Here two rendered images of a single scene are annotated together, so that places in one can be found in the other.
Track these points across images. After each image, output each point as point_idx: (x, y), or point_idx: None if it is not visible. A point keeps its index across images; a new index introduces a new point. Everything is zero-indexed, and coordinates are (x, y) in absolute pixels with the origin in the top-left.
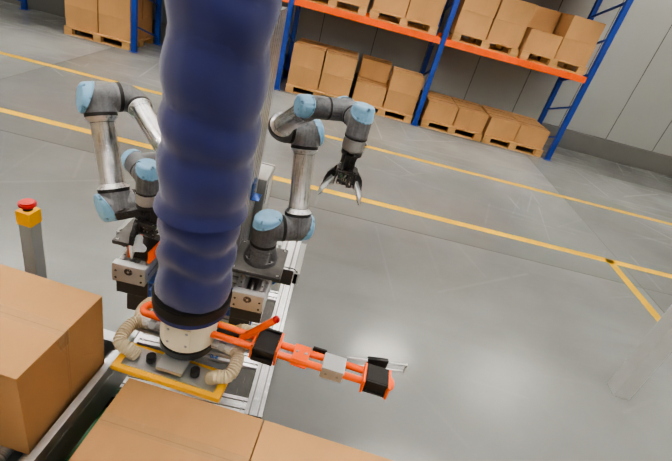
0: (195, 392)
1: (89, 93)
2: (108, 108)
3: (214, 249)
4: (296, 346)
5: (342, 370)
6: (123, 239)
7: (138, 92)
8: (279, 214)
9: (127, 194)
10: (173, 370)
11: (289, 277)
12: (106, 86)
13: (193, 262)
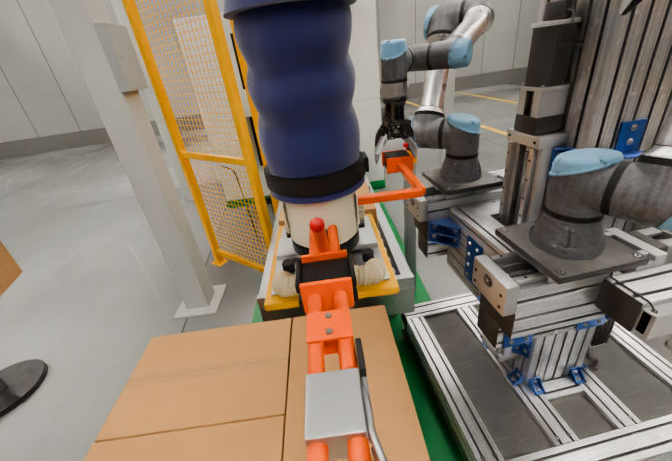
0: (268, 283)
1: (430, 13)
2: (443, 26)
3: (250, 53)
4: (340, 310)
5: (314, 431)
6: (429, 173)
7: (480, 2)
8: (614, 154)
9: (433, 119)
10: (278, 250)
11: (630, 313)
12: (450, 3)
13: (249, 81)
